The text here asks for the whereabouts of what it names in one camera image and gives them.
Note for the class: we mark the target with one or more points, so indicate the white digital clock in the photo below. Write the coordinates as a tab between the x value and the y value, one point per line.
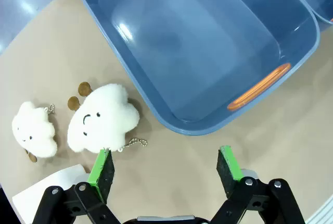
52	179

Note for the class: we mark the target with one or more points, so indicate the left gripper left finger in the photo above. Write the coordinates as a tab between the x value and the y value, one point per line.
100	172

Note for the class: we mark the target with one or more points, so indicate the small white cloud plush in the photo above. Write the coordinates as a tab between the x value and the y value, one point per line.
32	132

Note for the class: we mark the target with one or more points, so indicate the large white cloud plush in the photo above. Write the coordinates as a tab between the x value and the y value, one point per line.
104	119

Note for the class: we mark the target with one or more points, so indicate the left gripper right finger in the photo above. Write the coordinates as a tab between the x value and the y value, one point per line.
229	169

